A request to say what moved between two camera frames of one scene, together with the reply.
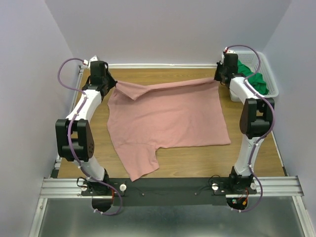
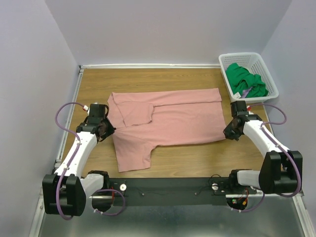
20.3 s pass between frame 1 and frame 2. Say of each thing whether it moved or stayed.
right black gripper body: moved
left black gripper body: moved
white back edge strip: stayed
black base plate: stayed
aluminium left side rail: stayed
